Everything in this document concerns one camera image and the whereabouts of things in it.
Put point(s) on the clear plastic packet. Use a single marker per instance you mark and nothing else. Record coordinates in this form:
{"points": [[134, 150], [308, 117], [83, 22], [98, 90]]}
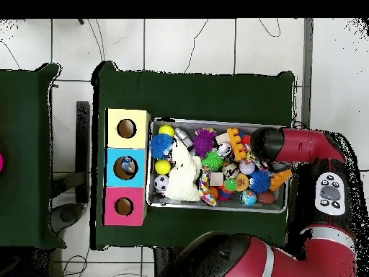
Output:
{"points": [[128, 166]]}

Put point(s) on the multicoloured swirl ball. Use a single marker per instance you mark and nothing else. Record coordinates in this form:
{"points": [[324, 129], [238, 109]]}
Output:
{"points": [[248, 198]]}

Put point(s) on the orange toy building block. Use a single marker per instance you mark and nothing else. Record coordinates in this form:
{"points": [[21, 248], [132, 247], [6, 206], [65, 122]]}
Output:
{"points": [[280, 179], [235, 143]]}

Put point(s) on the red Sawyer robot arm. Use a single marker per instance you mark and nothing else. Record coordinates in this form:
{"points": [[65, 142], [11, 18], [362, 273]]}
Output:
{"points": [[305, 144]]}

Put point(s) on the shallow clear mesh bin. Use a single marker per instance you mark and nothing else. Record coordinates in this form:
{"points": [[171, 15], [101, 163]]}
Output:
{"points": [[173, 203]]}

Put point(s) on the wooden box with three holes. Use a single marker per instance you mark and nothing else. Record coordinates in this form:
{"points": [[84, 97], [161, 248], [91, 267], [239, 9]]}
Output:
{"points": [[115, 196]]}

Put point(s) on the purple spiky ball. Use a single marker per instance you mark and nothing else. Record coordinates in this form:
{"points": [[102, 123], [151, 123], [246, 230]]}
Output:
{"points": [[204, 142]]}

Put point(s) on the large blue spiky ball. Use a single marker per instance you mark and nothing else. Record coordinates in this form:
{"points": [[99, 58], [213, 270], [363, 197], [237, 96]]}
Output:
{"points": [[161, 146]]}

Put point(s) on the cream knitted cloth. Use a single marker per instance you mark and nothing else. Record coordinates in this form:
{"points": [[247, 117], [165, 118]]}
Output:
{"points": [[183, 179]]}

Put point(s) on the yellow ball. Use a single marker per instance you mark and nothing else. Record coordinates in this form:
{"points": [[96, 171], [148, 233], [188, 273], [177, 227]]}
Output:
{"points": [[166, 130], [162, 167]]}

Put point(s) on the green spiky ball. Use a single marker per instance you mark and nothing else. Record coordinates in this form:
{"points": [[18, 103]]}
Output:
{"points": [[212, 161]]}

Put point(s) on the small soccer ball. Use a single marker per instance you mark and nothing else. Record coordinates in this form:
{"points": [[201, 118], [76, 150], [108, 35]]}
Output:
{"points": [[161, 183]]}

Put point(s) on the silver metal can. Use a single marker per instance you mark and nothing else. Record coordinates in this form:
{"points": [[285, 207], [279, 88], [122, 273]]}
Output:
{"points": [[224, 151]]}

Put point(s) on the colourful patterned cloth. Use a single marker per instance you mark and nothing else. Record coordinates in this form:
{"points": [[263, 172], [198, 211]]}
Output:
{"points": [[206, 187]]}

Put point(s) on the dark green table cloth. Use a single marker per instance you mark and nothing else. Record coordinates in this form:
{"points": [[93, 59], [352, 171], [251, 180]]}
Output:
{"points": [[26, 161], [202, 92]]}

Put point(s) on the pink round object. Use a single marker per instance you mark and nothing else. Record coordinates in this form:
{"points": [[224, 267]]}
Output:
{"points": [[1, 163]]}

